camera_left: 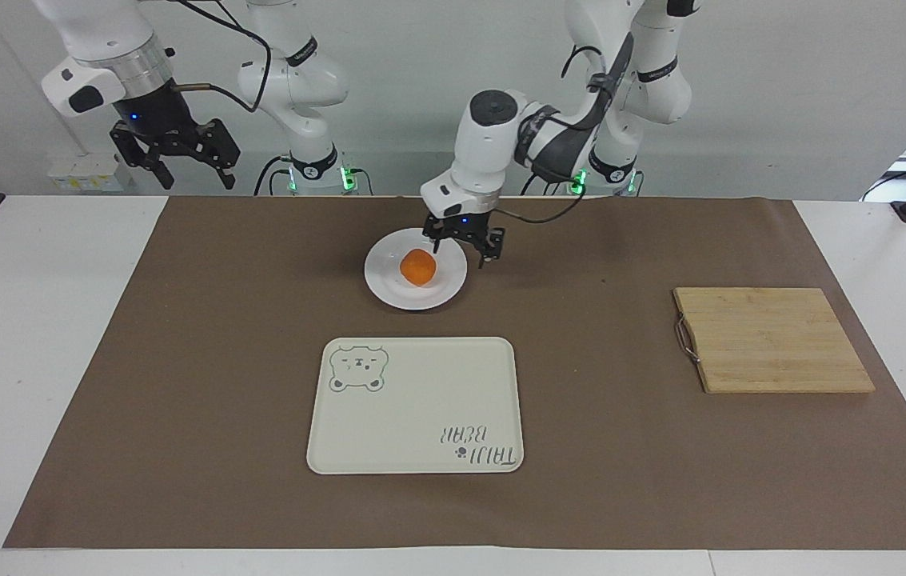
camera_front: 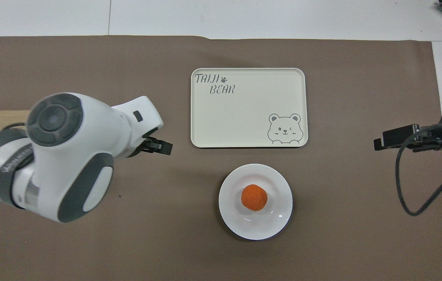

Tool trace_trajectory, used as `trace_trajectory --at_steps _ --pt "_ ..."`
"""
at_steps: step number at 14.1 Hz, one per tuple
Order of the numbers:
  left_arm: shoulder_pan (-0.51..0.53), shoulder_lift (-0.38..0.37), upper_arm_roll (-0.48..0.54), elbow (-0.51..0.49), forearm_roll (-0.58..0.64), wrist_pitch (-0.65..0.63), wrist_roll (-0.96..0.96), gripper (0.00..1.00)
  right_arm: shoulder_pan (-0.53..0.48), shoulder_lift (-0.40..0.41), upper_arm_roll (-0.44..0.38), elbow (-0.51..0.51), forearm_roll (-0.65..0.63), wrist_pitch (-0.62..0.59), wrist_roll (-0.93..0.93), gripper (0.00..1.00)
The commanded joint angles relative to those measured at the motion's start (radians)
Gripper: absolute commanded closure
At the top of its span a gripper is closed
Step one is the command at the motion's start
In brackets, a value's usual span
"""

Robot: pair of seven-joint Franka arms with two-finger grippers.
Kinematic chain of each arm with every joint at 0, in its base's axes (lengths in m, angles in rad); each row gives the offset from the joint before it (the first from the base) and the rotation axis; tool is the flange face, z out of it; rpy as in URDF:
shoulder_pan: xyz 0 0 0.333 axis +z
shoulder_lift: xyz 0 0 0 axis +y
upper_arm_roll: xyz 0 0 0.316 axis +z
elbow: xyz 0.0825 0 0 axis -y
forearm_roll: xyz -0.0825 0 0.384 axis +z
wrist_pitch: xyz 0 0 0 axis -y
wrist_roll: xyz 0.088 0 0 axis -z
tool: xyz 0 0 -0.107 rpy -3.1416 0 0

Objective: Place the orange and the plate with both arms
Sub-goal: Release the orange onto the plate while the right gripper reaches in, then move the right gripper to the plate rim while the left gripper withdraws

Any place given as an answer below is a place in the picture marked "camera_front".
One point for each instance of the cream tray with bear print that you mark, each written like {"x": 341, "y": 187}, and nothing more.
{"x": 244, "y": 117}

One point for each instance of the white round plate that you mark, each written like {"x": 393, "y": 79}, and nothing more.
{"x": 236, "y": 218}

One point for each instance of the orange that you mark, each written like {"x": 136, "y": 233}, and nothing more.
{"x": 254, "y": 198}

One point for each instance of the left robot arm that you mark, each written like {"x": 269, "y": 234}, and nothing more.
{"x": 72, "y": 156}

